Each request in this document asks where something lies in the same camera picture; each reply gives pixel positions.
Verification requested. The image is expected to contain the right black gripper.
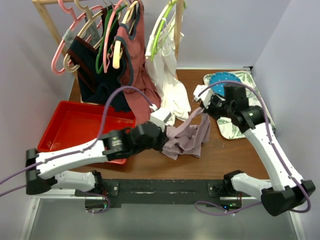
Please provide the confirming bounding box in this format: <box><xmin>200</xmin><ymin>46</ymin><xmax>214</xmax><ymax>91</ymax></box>
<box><xmin>200</xmin><ymin>92</ymin><xmax>234</xmax><ymax>121</ymax></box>

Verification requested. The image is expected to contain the mauve tank top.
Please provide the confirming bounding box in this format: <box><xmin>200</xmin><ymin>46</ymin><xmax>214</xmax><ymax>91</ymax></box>
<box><xmin>162</xmin><ymin>107</ymin><xmax>211</xmax><ymax>160</ymax></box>

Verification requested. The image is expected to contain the pink plastic hanger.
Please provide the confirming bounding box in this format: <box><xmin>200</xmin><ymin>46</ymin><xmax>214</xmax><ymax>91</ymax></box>
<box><xmin>102</xmin><ymin>0</ymin><xmax>132</xmax><ymax>73</ymax></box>

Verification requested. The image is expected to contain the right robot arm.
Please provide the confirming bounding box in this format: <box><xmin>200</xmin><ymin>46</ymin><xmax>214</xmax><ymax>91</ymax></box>
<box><xmin>195</xmin><ymin>80</ymin><xmax>316</xmax><ymax>217</ymax></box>

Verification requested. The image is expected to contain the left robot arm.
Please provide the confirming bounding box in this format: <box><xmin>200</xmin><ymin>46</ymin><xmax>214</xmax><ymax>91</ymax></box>
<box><xmin>25</xmin><ymin>121</ymin><xmax>168</xmax><ymax>196</ymax></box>

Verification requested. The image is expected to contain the red tank top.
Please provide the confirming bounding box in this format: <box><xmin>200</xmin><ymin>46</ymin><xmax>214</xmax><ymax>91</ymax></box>
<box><xmin>115</xmin><ymin>0</ymin><xmax>161</xmax><ymax>125</ymax></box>

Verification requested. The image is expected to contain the white tank top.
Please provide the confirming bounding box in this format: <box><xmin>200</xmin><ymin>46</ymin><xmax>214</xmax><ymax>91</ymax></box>
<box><xmin>145</xmin><ymin>16</ymin><xmax>191</xmax><ymax>126</ymax></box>

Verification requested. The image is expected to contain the white hanger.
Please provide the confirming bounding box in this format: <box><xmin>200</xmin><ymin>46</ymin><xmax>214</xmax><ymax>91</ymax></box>
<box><xmin>145</xmin><ymin>1</ymin><xmax>172</xmax><ymax>59</ymax></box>

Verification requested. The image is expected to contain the navy tank top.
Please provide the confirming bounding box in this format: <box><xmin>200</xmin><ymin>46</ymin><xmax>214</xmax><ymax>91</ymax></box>
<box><xmin>67</xmin><ymin>5</ymin><xmax>131</xmax><ymax>112</ymax></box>

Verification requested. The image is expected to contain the cream hanger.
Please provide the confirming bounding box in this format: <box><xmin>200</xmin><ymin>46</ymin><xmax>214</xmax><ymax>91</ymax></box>
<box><xmin>112</xmin><ymin>0</ymin><xmax>139</xmax><ymax>69</ymax></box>

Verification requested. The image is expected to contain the beige hanger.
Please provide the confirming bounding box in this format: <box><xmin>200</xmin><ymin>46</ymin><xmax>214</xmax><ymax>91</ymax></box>
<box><xmin>63</xmin><ymin>0</ymin><xmax>104</xmax><ymax>73</ymax></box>

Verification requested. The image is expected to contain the lime green hanger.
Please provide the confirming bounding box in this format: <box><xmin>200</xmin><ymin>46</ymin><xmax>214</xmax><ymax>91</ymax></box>
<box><xmin>148</xmin><ymin>0</ymin><xmax>186</xmax><ymax>62</ymax></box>

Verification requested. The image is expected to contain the outer pink hanger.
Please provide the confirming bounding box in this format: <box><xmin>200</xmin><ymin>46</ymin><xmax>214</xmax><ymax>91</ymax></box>
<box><xmin>51</xmin><ymin>0</ymin><xmax>94</xmax><ymax>76</ymax></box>

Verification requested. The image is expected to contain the blue dotted plate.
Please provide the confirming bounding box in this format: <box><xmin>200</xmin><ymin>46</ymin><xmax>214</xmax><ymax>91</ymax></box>
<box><xmin>209</xmin><ymin>72</ymin><xmax>241</xmax><ymax>97</ymax></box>

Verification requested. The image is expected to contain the floral serving tray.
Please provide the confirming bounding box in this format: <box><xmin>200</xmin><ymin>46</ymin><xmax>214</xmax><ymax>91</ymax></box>
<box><xmin>203</xmin><ymin>70</ymin><xmax>276</xmax><ymax>140</ymax></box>

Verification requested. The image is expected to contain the red plastic tray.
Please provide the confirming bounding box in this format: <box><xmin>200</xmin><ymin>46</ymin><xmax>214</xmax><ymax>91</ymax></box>
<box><xmin>37</xmin><ymin>101</ymin><xmax>136</xmax><ymax>152</ymax></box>

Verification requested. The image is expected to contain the wooden clothes rack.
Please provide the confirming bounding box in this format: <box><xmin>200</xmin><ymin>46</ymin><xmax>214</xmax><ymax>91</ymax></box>
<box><xmin>31</xmin><ymin>0</ymin><xmax>185</xmax><ymax>104</ymax></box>

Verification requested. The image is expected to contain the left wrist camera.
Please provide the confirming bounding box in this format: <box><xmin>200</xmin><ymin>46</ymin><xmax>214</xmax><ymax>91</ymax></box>
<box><xmin>149</xmin><ymin>104</ymin><xmax>173</xmax><ymax>127</ymax></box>

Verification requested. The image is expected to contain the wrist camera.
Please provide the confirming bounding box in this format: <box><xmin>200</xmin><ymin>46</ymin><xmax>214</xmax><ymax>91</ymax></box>
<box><xmin>193</xmin><ymin>85</ymin><xmax>214</xmax><ymax>109</ymax></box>
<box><xmin>149</xmin><ymin>104</ymin><xmax>173</xmax><ymax>127</ymax></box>

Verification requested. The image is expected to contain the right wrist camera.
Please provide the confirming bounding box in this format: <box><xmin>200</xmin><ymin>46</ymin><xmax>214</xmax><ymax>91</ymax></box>
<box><xmin>193</xmin><ymin>85</ymin><xmax>214</xmax><ymax>109</ymax></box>

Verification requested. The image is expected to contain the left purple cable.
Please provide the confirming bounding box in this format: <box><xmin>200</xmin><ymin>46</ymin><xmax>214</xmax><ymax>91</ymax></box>
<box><xmin>0</xmin><ymin>85</ymin><xmax>157</xmax><ymax>198</ymax></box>

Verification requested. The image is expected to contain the purple cable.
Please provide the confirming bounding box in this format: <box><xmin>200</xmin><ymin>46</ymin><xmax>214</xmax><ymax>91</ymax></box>
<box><xmin>194</xmin><ymin>80</ymin><xmax>312</xmax><ymax>216</ymax></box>
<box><xmin>0</xmin><ymin>85</ymin><xmax>157</xmax><ymax>198</ymax></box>

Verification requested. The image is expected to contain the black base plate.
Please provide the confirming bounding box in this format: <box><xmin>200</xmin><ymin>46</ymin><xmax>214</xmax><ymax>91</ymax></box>
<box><xmin>84</xmin><ymin>177</ymin><xmax>243</xmax><ymax>210</ymax></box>

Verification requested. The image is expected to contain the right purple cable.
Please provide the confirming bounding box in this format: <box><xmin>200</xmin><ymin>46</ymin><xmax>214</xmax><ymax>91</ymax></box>
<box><xmin>194</xmin><ymin>80</ymin><xmax>312</xmax><ymax>216</ymax></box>

